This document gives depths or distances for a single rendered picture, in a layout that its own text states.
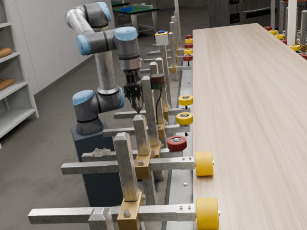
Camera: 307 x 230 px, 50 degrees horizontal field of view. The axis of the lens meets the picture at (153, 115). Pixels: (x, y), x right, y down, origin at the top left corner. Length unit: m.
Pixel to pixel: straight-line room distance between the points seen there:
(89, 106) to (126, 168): 1.39
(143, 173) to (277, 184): 0.42
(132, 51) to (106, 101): 0.91
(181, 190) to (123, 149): 0.74
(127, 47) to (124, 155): 0.62
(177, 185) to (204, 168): 0.51
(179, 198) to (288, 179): 0.55
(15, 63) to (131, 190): 3.80
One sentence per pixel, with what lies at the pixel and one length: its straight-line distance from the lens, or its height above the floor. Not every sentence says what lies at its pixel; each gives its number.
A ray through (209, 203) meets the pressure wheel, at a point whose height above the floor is 0.98.
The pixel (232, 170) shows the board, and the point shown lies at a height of 0.90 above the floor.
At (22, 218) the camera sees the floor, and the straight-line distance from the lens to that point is 2.75.
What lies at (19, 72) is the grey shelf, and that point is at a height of 0.63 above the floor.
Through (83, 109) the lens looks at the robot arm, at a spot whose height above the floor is 0.78.
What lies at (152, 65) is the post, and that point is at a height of 1.16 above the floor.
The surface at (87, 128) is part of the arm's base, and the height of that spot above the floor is 0.65.
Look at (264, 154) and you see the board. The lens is 1.25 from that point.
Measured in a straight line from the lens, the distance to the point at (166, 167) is 1.11.
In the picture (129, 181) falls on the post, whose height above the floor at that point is 1.03.
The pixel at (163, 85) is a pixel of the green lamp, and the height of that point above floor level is 1.14.
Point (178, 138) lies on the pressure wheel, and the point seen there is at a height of 0.90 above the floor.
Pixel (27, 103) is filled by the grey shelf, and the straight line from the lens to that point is 4.69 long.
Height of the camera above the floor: 1.52
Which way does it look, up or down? 22 degrees down
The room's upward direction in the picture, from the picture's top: 7 degrees counter-clockwise
